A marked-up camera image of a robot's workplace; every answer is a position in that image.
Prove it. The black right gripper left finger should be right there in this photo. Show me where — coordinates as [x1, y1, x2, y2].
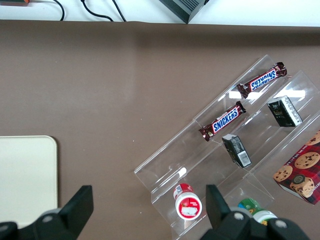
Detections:
[0, 185, 95, 240]

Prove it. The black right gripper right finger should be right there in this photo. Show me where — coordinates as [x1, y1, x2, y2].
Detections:
[201, 184, 309, 240]

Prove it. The beige plastic tray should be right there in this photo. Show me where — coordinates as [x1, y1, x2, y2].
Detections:
[0, 135, 59, 230]

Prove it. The red lidded snack cup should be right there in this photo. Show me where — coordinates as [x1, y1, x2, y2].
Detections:
[173, 183, 203, 221]

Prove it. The green lidded snack cup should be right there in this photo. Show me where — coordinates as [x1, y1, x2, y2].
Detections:
[236, 198, 278, 226]

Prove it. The small black carton box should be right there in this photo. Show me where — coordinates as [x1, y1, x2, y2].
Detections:
[221, 133, 252, 169]
[266, 95, 304, 128]

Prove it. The clear acrylic display stand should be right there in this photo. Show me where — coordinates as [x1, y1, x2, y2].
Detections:
[133, 54, 320, 240]

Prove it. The Snickers chocolate bar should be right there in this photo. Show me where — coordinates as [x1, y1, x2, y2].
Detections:
[236, 61, 288, 100]
[198, 100, 247, 142]

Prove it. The red chocolate chip cookie box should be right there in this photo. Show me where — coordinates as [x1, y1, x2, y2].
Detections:
[272, 130, 320, 206]

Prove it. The brown table mat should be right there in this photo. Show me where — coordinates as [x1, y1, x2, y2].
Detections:
[0, 19, 320, 240]

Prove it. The dark grey ribbed device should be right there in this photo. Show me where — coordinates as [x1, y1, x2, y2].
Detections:
[158, 0, 211, 25]

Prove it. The orange and black tool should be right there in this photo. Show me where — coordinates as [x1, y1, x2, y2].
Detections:
[0, 0, 31, 6]

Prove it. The black cable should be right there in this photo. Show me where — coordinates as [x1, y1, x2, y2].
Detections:
[111, 0, 127, 23]
[79, 0, 113, 22]
[51, 0, 66, 22]

